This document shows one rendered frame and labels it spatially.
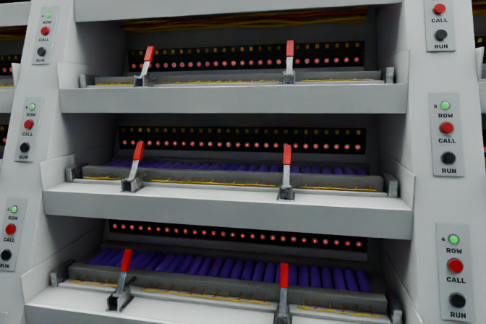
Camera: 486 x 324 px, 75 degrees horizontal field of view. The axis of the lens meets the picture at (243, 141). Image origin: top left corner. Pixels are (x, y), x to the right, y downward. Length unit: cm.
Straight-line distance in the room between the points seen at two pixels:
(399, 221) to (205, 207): 29
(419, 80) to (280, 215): 29
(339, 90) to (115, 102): 39
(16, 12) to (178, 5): 35
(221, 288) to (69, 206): 30
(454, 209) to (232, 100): 36
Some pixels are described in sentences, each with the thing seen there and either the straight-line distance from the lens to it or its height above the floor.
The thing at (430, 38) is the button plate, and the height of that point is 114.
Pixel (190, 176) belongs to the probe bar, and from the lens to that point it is 59.
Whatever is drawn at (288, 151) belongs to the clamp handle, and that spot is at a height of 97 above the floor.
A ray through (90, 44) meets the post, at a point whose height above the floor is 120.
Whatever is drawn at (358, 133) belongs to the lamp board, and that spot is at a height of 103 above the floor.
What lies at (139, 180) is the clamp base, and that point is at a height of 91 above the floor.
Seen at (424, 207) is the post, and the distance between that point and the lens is 52.
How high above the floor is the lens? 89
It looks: 10 degrees up
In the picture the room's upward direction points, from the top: 3 degrees clockwise
